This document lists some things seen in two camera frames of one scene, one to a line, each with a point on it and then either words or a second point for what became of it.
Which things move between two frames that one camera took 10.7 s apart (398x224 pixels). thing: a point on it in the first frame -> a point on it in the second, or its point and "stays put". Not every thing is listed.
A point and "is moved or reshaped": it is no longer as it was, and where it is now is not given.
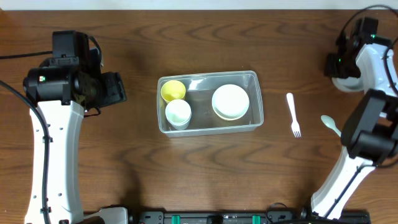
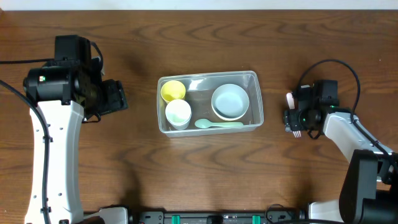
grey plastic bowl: [349, 84] -> [229, 102]
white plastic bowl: [230, 102] stays put
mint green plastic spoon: [330, 122] is moved or reshaped
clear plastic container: [209, 103] stays put
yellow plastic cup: [172, 90] stays put
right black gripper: [337, 65] -> [288, 118]
